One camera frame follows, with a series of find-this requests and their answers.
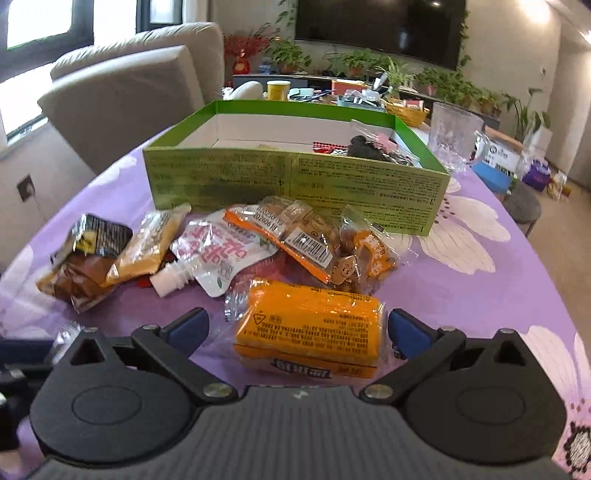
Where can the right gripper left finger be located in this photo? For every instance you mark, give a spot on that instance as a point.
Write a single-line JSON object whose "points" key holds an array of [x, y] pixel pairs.
{"points": [[119, 400]]}

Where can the small orange candy packet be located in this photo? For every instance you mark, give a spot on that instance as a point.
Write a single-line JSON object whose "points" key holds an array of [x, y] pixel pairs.
{"points": [[369, 254]]}

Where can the red flower decoration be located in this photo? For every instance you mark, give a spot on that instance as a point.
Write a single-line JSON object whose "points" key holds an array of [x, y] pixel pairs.
{"points": [[240, 47]]}

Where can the tall white potted plant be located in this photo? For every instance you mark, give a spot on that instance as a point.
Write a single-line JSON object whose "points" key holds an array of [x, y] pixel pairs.
{"points": [[528, 121]]}

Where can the red snack packet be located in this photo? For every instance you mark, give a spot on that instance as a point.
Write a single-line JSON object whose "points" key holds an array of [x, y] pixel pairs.
{"points": [[329, 148]]}

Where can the clear orange biscuit packet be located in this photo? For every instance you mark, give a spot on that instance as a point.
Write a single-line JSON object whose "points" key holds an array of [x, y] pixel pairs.
{"points": [[294, 227]]}

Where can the orange box on table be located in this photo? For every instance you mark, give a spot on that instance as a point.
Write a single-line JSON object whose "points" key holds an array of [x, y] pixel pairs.
{"points": [[341, 86]]}

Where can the white pink drink pouch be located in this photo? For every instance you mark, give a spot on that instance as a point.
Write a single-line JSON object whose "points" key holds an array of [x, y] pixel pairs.
{"points": [[211, 252]]}

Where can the purple floral tablecloth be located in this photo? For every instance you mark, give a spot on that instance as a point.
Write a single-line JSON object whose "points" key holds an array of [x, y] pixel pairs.
{"points": [[476, 271]]}

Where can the black brown snack packet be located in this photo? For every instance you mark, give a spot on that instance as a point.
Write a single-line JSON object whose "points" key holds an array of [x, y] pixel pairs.
{"points": [[79, 267]]}

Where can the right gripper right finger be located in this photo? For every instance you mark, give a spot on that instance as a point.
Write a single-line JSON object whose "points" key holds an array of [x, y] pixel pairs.
{"points": [[483, 401]]}

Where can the yellow wicker basket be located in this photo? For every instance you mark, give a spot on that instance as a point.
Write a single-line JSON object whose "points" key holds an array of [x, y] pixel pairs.
{"points": [[412, 114]]}

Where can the clear glass mug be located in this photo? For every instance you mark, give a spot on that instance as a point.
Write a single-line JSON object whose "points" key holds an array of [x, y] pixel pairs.
{"points": [[457, 137]]}

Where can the yellow-brown snack packet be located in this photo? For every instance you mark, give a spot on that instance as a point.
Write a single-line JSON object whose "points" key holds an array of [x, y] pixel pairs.
{"points": [[146, 249]]}

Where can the orange snack bar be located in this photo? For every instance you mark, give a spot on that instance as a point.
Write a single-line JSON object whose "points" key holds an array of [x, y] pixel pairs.
{"points": [[306, 331]]}

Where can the white cardboard box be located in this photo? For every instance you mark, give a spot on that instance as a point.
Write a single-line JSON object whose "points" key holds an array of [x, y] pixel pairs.
{"points": [[502, 157]]}

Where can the yellow tin can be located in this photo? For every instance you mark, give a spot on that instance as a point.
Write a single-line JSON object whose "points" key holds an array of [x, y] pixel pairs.
{"points": [[277, 90]]}

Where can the green cardboard box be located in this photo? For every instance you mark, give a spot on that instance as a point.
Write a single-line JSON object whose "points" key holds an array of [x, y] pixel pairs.
{"points": [[240, 151]]}

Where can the black wall television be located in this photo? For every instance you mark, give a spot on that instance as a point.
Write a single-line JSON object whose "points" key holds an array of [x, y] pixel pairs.
{"points": [[429, 31]]}

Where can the beige sofa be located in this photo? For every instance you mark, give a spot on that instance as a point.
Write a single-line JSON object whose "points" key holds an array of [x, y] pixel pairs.
{"points": [[106, 100]]}

